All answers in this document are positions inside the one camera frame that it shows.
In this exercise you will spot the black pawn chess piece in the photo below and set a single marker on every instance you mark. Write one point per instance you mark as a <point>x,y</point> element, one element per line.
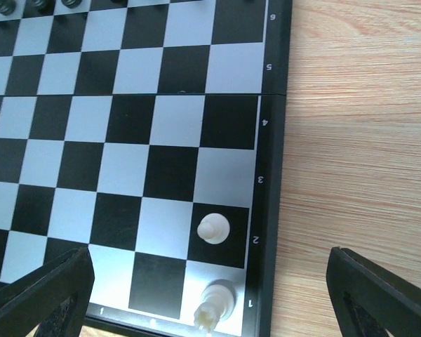
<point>41,5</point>
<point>7,7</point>
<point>71,3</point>

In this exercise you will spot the black and silver chessboard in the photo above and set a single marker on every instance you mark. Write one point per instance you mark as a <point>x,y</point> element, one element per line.
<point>150,133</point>

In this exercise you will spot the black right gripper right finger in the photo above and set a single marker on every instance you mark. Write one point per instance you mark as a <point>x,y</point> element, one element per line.
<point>369,300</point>

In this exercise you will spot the white rook chess piece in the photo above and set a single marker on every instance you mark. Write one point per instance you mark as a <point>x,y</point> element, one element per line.
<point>218,301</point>

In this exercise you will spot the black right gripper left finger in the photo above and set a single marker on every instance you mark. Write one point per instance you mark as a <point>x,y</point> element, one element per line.
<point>51,300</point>

